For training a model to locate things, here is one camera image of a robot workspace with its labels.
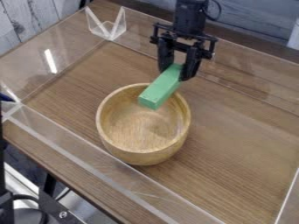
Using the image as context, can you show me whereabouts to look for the clear acrylic tray walls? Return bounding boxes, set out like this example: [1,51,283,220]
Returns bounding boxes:
[0,1,299,224]

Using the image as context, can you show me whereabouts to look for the brown wooden bowl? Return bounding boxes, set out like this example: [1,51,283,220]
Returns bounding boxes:
[95,83,192,166]

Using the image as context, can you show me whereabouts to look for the black table leg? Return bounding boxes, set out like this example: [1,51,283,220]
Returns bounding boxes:
[43,174,57,197]

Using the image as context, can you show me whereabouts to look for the black cable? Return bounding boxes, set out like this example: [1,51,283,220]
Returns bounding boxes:
[11,193,51,224]

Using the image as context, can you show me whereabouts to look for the green rectangular block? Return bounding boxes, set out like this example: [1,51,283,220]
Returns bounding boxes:
[137,64,183,110]

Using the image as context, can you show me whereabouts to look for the blue object at left edge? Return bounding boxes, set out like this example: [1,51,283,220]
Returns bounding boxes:
[0,93,15,102]

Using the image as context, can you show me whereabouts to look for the grey metal bracket with screw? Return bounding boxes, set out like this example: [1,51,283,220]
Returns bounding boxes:
[48,203,87,224]

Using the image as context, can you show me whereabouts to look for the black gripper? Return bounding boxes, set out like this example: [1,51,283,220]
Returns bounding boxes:
[149,0,219,81]

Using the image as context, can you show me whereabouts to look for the black vertical post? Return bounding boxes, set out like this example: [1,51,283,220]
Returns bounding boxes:
[0,101,15,224]

